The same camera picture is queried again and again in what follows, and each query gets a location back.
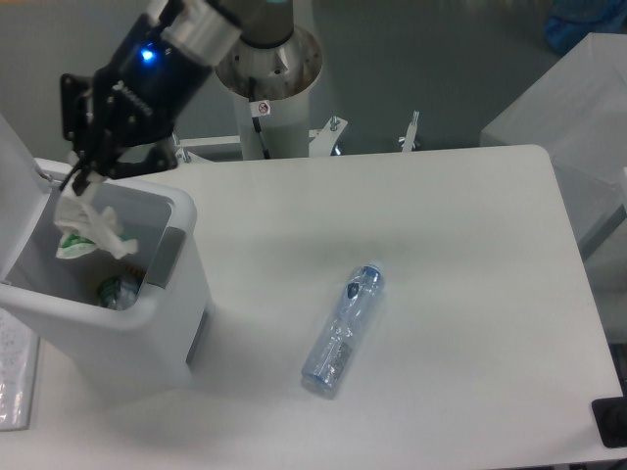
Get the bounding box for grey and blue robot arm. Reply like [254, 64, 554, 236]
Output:
[60, 1, 293, 195]

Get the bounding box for trash inside the can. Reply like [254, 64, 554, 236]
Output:
[96, 265, 145, 310]

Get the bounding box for black cable on pedestal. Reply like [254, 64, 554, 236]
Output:
[247, 75, 272, 161]

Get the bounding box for white covered cabinet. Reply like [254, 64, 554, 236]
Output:
[480, 33, 626, 259]

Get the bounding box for white pedestal base frame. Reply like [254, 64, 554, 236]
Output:
[171, 111, 421, 164]

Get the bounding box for blue plastic bag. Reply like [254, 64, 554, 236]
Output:
[544, 0, 626, 56]

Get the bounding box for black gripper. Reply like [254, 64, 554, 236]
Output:
[60, 13, 213, 196]

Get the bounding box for clear plastic water bottle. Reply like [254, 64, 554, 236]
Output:
[301, 261, 385, 397]

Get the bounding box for white trash can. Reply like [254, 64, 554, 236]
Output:
[1, 123, 212, 387]

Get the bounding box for black device at table edge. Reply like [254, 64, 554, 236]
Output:
[592, 397, 626, 448]

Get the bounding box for paper sheet in plastic sleeve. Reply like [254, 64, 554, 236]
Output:
[1, 309, 39, 432]

